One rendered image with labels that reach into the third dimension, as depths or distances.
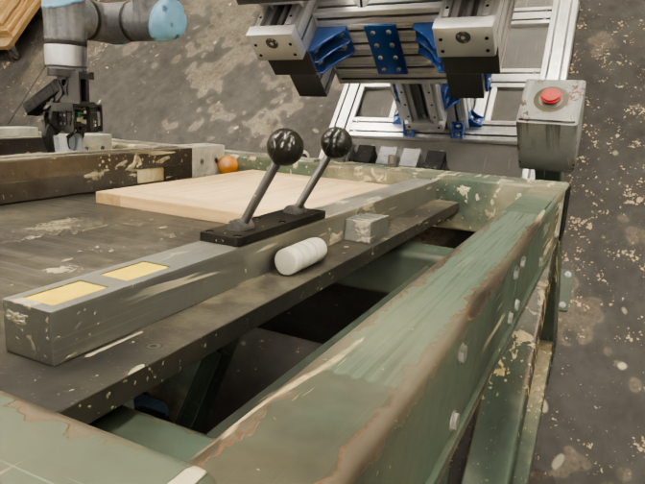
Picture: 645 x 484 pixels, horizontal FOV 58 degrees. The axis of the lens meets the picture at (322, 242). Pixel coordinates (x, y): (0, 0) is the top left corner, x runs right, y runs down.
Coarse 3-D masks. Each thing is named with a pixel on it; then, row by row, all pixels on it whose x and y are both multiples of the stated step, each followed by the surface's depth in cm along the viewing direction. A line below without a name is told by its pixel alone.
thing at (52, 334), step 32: (384, 192) 101; (416, 192) 110; (320, 224) 74; (160, 256) 54; (192, 256) 54; (224, 256) 56; (256, 256) 62; (128, 288) 45; (160, 288) 49; (192, 288) 52; (224, 288) 57; (32, 320) 40; (64, 320) 40; (96, 320) 43; (128, 320) 46; (32, 352) 41; (64, 352) 41
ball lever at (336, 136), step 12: (324, 132) 68; (336, 132) 67; (324, 144) 68; (336, 144) 67; (348, 144) 68; (324, 156) 69; (336, 156) 68; (324, 168) 70; (312, 180) 71; (300, 204) 72
